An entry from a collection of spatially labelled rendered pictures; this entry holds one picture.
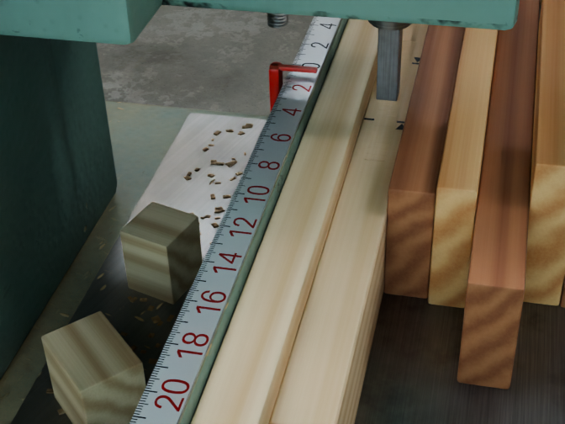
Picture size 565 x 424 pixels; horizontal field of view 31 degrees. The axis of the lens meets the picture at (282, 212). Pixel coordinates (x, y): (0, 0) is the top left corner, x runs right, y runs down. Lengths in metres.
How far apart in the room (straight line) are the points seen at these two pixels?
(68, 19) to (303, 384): 0.16
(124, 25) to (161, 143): 0.33
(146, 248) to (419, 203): 0.21
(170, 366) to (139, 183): 0.36
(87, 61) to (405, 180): 0.25
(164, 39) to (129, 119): 1.91
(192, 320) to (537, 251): 0.14
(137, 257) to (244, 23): 2.16
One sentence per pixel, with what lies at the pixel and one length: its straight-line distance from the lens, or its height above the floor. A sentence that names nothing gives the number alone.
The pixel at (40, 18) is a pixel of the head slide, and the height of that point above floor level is 1.01.
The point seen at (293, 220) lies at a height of 0.95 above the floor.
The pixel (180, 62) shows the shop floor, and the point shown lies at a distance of 2.52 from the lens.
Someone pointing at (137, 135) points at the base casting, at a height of 0.80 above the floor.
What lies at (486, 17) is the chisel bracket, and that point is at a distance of 0.38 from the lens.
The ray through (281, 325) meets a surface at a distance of 0.32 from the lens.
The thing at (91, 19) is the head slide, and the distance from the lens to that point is 0.38.
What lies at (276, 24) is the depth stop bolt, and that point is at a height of 0.96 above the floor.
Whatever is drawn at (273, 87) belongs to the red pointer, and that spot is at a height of 0.95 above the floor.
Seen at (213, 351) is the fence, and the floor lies 0.95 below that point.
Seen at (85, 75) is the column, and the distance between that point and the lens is 0.58.
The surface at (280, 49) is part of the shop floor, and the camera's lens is 2.55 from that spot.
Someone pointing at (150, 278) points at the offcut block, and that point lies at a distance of 0.56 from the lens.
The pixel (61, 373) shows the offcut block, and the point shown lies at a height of 0.84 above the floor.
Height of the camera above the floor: 1.17
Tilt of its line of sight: 36 degrees down
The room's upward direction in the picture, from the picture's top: 2 degrees counter-clockwise
